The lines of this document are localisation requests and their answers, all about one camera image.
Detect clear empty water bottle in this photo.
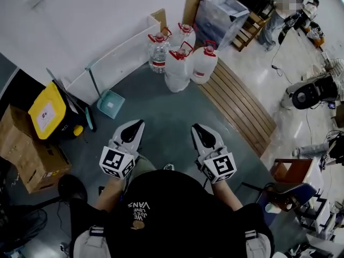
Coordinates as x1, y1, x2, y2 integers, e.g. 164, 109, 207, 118
147, 26, 173, 74

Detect person's left forearm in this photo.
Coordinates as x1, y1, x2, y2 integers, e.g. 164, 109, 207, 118
92, 175, 130, 215

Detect wooden shelf rack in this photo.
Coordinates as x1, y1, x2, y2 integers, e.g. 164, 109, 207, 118
232, 10, 270, 53

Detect black floor fan base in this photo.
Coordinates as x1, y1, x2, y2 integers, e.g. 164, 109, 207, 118
26, 174, 89, 212

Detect yellow-lidded black bin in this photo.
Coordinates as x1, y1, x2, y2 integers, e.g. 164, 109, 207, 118
27, 81, 84, 141

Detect blue chair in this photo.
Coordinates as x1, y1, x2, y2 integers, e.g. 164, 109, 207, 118
241, 181, 318, 227

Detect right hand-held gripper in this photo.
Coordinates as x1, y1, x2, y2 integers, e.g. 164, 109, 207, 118
191, 123, 238, 185

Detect grey shoulder strap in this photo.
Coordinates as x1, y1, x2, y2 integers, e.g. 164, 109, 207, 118
243, 228, 273, 258
73, 225, 109, 258

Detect brown wooden crate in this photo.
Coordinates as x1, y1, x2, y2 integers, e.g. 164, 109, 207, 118
269, 156, 321, 185

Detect wooden slat board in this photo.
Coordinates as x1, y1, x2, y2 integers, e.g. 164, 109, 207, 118
198, 57, 278, 159

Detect brown cardboard box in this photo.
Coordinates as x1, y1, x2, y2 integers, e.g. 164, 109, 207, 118
0, 103, 73, 195

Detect teal dustpan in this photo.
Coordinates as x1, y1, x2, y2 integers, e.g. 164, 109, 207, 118
85, 60, 126, 120

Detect clear plastic storage drawers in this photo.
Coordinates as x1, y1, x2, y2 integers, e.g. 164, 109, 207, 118
193, 0, 251, 51

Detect white water bottle red cap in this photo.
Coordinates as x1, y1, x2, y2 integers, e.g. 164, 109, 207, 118
169, 22, 197, 51
191, 39, 219, 85
164, 41, 195, 94

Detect tall brown board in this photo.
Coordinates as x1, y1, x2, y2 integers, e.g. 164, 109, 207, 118
182, 0, 224, 27

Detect teal broom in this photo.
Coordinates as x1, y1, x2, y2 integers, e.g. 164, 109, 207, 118
84, 106, 97, 133

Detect grey right shoulder strap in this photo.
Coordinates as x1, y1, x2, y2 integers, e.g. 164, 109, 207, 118
243, 228, 273, 258

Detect grey floor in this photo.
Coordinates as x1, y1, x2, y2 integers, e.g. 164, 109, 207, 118
0, 0, 344, 258

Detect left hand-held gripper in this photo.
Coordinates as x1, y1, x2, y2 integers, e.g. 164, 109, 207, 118
99, 119, 146, 180

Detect person's right forearm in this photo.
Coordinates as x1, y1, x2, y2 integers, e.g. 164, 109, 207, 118
210, 180, 244, 212

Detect black floor cable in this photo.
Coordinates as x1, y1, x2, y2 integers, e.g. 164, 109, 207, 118
270, 43, 294, 85

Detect white board panel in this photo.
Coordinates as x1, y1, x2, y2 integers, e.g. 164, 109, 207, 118
65, 15, 162, 106

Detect person's grey trousers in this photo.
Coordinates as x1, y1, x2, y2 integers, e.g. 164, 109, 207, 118
131, 154, 157, 178

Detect grey left shoulder strap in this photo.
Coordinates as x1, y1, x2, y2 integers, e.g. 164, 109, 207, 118
73, 225, 109, 258

